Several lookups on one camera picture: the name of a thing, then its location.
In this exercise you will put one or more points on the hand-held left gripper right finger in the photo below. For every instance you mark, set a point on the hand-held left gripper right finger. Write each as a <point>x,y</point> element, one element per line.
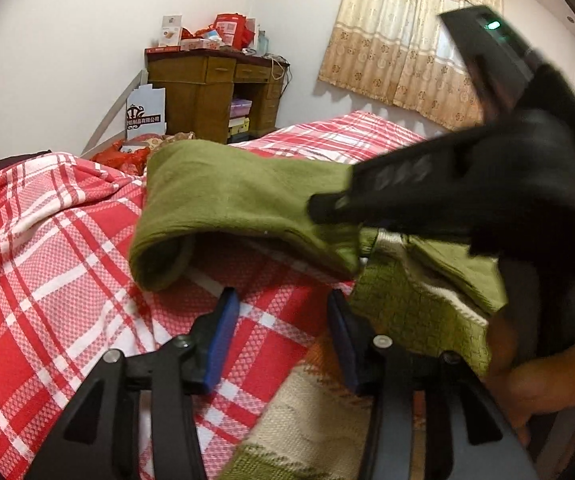
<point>340,340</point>

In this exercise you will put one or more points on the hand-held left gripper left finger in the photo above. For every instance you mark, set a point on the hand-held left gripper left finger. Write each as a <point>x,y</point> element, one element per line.
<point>223,327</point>

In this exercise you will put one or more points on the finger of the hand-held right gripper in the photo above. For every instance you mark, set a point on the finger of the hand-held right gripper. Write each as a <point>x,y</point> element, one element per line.
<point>397,190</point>

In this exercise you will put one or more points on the green striped knit sweater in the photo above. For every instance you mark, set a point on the green striped knit sweater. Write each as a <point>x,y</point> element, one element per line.
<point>247,195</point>

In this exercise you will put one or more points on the person's right hand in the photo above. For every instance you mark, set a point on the person's right hand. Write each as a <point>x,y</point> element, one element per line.
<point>537,380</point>

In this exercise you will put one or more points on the beige patterned curtain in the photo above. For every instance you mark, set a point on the beige patterned curtain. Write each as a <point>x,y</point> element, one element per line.
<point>407,40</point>

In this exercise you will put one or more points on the yellow box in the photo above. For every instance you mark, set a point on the yellow box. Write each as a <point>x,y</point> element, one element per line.
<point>239,126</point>

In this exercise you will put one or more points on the purple box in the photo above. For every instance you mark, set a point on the purple box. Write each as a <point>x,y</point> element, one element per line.
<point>241,108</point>

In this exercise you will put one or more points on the red plaid bed sheet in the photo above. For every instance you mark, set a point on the red plaid bed sheet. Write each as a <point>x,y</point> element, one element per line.
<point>52,270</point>

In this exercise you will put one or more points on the red plastic bag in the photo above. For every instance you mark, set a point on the red plastic bag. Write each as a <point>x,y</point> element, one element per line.
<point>122,155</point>

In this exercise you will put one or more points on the brown wooden desk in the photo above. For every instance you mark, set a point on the brown wooden desk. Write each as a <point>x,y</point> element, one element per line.
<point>202,90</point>

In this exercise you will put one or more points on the white and blue paper bag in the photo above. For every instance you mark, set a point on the white and blue paper bag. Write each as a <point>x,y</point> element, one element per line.
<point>145,112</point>

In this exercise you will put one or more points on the pile of red gift boxes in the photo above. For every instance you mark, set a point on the pile of red gift boxes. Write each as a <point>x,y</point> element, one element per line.
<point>227,32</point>

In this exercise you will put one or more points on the grey metal bar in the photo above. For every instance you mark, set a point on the grey metal bar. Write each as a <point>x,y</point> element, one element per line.
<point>112,115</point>

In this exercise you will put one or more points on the white cardboard box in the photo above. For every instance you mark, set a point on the white cardboard box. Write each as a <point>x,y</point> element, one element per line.
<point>171,30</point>

